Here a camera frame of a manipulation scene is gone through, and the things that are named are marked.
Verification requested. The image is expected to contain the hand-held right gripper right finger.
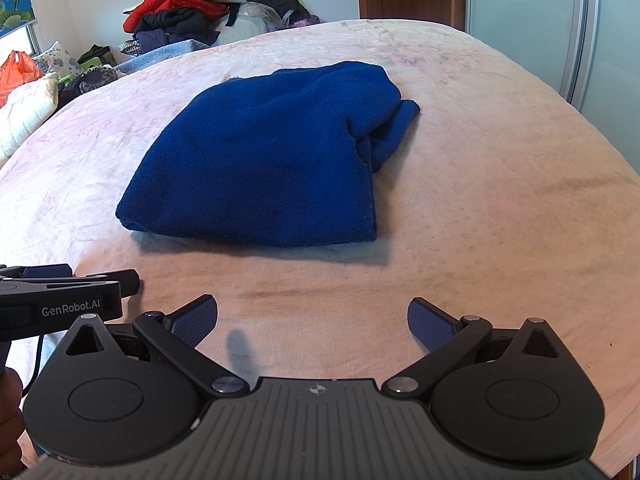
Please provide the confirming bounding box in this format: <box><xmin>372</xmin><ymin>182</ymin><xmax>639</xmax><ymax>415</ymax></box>
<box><xmin>382</xmin><ymin>297</ymin><xmax>571</xmax><ymax>403</ymax></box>

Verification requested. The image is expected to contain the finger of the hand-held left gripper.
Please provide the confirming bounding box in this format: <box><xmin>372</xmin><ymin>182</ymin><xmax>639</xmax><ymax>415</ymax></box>
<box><xmin>72</xmin><ymin>268</ymin><xmax>141</xmax><ymax>297</ymax></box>
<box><xmin>0</xmin><ymin>263</ymin><xmax>73</xmax><ymax>281</ymax></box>

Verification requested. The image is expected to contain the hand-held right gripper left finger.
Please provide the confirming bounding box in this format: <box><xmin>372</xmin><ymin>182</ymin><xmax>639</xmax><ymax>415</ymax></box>
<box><xmin>65</xmin><ymin>295</ymin><xmax>249</xmax><ymax>401</ymax></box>

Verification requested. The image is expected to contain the blue beaded sweater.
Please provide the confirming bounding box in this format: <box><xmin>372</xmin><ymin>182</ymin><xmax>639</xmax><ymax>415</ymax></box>
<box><xmin>115</xmin><ymin>60</ymin><xmax>422</xmax><ymax>248</ymax></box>

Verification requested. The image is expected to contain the person's left hand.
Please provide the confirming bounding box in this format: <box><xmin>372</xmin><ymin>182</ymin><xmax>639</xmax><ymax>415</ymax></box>
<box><xmin>0</xmin><ymin>367</ymin><xmax>25</xmax><ymax>461</ymax></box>

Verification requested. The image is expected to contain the white pillow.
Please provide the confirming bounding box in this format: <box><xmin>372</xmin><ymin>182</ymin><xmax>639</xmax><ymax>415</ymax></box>
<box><xmin>0</xmin><ymin>72</ymin><xmax>61</xmax><ymax>161</ymax></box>

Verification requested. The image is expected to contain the dark patterned cloth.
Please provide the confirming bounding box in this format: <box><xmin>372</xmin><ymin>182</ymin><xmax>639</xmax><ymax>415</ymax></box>
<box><xmin>57</xmin><ymin>65</ymin><xmax>121</xmax><ymax>106</ymax></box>

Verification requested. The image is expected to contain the orange plastic bag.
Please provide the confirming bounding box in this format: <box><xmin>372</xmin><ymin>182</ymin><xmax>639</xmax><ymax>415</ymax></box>
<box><xmin>0</xmin><ymin>50</ymin><xmax>46</xmax><ymax>108</ymax></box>

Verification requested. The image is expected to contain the floral pillow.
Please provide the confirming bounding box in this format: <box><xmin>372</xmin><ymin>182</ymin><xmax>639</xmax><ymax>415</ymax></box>
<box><xmin>32</xmin><ymin>41</ymin><xmax>86</xmax><ymax>78</ymax></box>

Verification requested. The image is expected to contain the green and black bag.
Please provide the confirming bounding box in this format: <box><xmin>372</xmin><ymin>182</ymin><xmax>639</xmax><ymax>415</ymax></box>
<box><xmin>75</xmin><ymin>44</ymin><xmax>118</xmax><ymax>71</ymax></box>

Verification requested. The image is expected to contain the light blue towel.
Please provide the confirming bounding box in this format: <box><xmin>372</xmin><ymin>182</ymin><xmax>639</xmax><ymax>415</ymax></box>
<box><xmin>112</xmin><ymin>40</ymin><xmax>211</xmax><ymax>76</ymax></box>

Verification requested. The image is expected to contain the window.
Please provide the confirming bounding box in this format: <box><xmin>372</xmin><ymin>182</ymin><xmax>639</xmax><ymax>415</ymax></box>
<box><xmin>0</xmin><ymin>20</ymin><xmax>43</xmax><ymax>68</ymax></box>

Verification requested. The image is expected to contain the navy garment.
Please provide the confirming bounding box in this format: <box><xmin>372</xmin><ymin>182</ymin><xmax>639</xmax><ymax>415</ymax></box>
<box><xmin>132</xmin><ymin>27</ymin><xmax>211</xmax><ymax>53</ymax></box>

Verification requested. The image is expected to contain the black jacket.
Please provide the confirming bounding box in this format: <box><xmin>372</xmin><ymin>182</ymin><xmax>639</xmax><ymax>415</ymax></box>
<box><xmin>135</xmin><ymin>7</ymin><xmax>221</xmax><ymax>43</ymax></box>

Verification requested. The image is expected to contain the red garment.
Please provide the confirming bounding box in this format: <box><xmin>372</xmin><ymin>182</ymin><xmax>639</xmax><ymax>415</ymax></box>
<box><xmin>122</xmin><ymin>0</ymin><xmax>228</xmax><ymax>33</ymax></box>

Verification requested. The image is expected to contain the clear plastic bag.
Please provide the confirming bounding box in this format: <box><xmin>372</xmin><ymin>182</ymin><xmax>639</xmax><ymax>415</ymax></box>
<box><xmin>220</xmin><ymin>2</ymin><xmax>286</xmax><ymax>43</ymax></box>

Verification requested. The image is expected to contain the frosted glass wardrobe door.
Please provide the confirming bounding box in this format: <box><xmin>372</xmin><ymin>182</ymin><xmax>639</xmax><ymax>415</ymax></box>
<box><xmin>465</xmin><ymin>0</ymin><xmax>640</xmax><ymax>181</ymax></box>

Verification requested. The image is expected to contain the black cable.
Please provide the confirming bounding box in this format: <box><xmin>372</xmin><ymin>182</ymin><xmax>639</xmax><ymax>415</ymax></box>
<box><xmin>22</xmin><ymin>335</ymin><xmax>47</xmax><ymax>397</ymax></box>

